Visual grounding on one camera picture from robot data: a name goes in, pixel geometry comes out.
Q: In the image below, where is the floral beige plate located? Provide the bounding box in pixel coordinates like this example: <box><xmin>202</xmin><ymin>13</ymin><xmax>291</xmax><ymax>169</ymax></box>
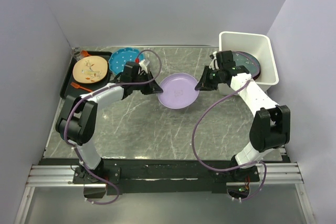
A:
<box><xmin>72</xmin><ymin>56</ymin><xmax>109</xmax><ymax>84</ymax></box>

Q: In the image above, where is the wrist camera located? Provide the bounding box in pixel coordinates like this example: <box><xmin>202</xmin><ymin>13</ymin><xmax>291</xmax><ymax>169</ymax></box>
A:
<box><xmin>209</xmin><ymin>51</ymin><xmax>219</xmax><ymax>70</ymax></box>
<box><xmin>135</xmin><ymin>58</ymin><xmax>150</xmax><ymax>73</ymax></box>

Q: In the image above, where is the aluminium rail frame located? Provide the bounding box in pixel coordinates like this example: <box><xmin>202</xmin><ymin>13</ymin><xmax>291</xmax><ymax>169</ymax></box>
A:
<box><xmin>16</xmin><ymin>163</ymin><xmax>314</xmax><ymax>223</ymax></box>

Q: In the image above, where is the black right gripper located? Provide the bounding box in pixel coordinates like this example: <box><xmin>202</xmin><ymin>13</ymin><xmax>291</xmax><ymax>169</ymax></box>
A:
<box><xmin>195</xmin><ymin>66</ymin><xmax>223</xmax><ymax>91</ymax></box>

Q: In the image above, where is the orange plastic spoon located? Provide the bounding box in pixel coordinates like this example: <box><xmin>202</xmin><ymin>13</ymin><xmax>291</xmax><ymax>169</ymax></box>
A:
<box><xmin>79</xmin><ymin>50</ymin><xmax>91</xmax><ymax>59</ymax></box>

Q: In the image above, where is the clear glass cup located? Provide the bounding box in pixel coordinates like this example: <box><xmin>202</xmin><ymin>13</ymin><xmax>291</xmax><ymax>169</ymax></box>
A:
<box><xmin>71</xmin><ymin>48</ymin><xmax>82</xmax><ymax>61</ymax></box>

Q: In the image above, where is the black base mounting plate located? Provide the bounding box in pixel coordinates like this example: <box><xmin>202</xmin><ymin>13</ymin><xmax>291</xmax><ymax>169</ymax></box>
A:
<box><xmin>39</xmin><ymin>158</ymin><xmax>260</xmax><ymax>199</ymax></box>

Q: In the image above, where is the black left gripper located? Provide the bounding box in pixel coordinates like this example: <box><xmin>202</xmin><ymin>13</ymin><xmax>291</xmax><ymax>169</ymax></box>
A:
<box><xmin>132</xmin><ymin>71</ymin><xmax>164</xmax><ymax>95</ymax></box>

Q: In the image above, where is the white plastic bin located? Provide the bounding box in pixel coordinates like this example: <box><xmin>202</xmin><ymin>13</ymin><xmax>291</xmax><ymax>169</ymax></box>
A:
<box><xmin>218</xmin><ymin>31</ymin><xmax>279</xmax><ymax>92</ymax></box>

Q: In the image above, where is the orange plastic fork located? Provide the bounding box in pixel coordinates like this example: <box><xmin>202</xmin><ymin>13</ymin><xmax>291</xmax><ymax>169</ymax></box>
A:
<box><xmin>70</xmin><ymin>82</ymin><xmax>92</xmax><ymax>92</ymax></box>

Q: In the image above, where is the blue polka dot plate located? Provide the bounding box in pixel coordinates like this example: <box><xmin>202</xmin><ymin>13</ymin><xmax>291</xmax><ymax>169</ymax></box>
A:
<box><xmin>108</xmin><ymin>47</ymin><xmax>140</xmax><ymax>76</ymax></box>

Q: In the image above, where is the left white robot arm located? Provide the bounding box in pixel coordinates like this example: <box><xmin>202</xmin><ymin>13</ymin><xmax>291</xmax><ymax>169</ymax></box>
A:
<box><xmin>56</xmin><ymin>60</ymin><xmax>163</xmax><ymax>183</ymax></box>

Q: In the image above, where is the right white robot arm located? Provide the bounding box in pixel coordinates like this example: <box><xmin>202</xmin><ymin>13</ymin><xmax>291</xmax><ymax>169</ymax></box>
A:
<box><xmin>195</xmin><ymin>51</ymin><xmax>291</xmax><ymax>181</ymax></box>

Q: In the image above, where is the lilac plastic bear plate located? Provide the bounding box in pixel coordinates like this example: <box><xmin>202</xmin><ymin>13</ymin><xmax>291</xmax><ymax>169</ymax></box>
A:
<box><xmin>157</xmin><ymin>73</ymin><xmax>199</xmax><ymax>110</ymax></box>

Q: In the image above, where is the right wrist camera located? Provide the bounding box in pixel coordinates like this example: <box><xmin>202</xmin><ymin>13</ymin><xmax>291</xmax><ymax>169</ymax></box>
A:
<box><xmin>209</xmin><ymin>51</ymin><xmax>219</xmax><ymax>70</ymax></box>

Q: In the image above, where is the dark blue floral plate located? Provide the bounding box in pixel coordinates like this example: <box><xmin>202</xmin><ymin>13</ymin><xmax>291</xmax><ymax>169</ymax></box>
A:
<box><xmin>233</xmin><ymin>51</ymin><xmax>261</xmax><ymax>80</ymax></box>

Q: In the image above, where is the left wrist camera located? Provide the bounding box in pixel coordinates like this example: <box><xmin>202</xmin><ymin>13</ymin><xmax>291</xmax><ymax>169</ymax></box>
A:
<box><xmin>135</xmin><ymin>58</ymin><xmax>150</xmax><ymax>73</ymax></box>

